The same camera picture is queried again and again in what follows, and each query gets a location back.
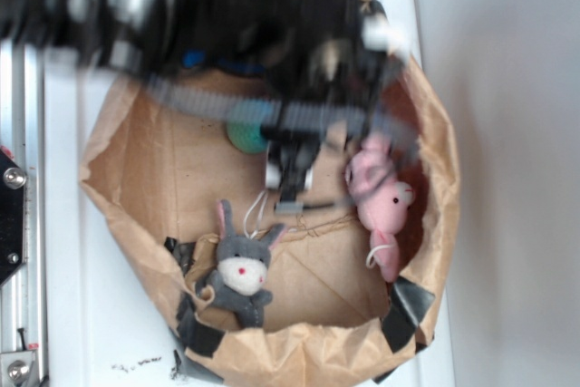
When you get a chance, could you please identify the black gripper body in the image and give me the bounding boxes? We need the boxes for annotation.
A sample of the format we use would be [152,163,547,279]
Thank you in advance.
[262,13,411,213]

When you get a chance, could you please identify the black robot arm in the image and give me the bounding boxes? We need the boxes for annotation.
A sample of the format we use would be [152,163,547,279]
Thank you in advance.
[1,0,411,213]

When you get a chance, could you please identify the blue plastic bottle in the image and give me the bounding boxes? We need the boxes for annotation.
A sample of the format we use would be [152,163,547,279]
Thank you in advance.
[181,50,266,76]

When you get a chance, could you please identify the green dimpled ball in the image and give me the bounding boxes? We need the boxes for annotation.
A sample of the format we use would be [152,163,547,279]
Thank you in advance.
[226,122,267,154]

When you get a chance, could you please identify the pink plush pig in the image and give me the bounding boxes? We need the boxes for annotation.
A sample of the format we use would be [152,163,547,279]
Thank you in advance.
[345,133,415,283]

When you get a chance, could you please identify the grey plush donkey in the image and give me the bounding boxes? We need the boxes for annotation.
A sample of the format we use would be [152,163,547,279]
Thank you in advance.
[195,199,286,328]

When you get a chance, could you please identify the brown paper bag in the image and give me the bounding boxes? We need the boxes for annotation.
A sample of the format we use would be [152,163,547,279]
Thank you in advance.
[80,63,459,386]

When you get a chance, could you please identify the grey ribbed cable conduit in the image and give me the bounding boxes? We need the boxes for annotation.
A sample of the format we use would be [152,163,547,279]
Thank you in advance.
[130,76,421,152]

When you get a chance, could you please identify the aluminium frame rail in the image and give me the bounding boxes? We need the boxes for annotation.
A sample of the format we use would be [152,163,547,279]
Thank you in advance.
[1,42,49,386]

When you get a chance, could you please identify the black metal bracket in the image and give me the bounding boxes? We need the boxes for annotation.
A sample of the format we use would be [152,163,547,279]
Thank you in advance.
[0,148,27,285]

